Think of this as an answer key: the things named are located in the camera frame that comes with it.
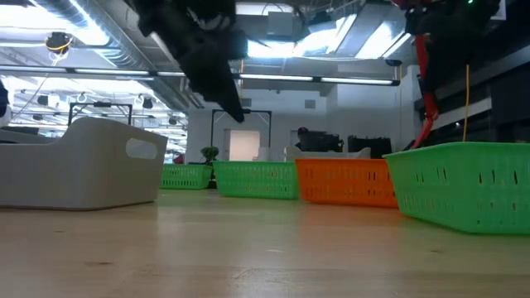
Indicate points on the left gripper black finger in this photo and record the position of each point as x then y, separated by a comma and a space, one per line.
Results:
211, 93
229, 97

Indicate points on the green slotted plastic basket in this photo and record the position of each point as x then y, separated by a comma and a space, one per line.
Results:
186, 178
455, 190
256, 182

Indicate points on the orange slotted plastic basket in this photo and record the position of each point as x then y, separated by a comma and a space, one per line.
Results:
343, 184

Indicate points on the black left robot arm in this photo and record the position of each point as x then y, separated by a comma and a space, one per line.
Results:
174, 10

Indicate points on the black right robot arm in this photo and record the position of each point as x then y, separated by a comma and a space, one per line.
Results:
447, 25

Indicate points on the black ceiling spotlight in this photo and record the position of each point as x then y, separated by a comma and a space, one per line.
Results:
172, 120
147, 103

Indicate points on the small green potted plant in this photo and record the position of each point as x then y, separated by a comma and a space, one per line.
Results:
210, 152

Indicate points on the person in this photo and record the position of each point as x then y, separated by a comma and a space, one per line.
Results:
301, 136

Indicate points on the long ceiling light strip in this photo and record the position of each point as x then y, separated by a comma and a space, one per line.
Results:
352, 80
103, 71

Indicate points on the red stand with round base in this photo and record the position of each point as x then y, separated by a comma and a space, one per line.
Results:
428, 107

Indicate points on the square wall vent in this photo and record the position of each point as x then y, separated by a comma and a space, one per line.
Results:
310, 104

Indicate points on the black background rig frame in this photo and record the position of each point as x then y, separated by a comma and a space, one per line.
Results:
103, 104

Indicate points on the black dome camera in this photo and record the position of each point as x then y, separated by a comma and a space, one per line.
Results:
393, 63

